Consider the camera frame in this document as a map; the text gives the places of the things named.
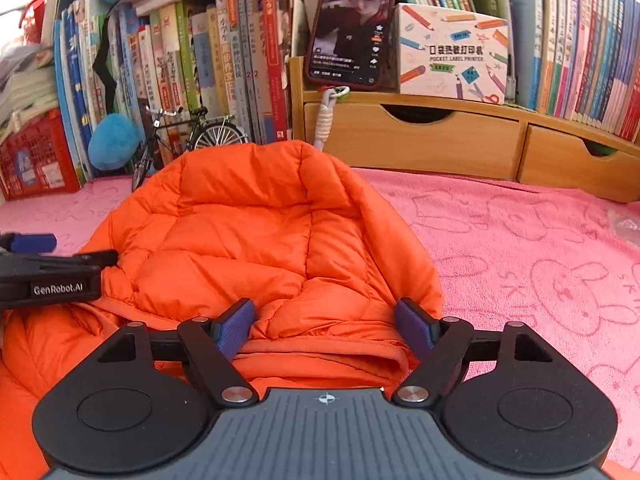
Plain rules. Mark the smartphone in red case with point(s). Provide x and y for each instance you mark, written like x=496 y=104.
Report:
x=350 y=25

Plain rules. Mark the white pencil-print box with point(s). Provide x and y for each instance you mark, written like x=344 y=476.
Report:
x=450 y=55

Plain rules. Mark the orange puffer jacket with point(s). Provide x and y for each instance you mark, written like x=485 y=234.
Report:
x=225 y=240

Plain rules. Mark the stack of paper workbooks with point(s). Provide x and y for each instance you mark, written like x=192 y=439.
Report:
x=25 y=90

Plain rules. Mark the miniature bicycle model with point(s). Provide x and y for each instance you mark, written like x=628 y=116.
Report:
x=220 y=137

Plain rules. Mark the wooden drawer organizer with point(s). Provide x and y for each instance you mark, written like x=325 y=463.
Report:
x=450 y=145

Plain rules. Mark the red plastic crate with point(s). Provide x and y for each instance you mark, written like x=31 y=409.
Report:
x=40 y=160

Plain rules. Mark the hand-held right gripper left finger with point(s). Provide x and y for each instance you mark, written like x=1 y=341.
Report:
x=235 y=327

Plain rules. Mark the red plastic basket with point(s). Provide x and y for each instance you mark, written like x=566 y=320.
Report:
x=35 y=17

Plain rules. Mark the blue plush ball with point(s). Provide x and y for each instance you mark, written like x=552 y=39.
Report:
x=114 y=141

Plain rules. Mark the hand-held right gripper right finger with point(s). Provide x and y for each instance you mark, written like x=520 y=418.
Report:
x=415 y=327

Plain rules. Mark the row of thick storybooks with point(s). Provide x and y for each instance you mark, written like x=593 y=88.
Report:
x=200 y=70

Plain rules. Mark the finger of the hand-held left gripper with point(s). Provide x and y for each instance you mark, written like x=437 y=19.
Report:
x=75 y=260
x=32 y=243

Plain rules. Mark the clear plastic bag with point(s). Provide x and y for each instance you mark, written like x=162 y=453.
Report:
x=625 y=227

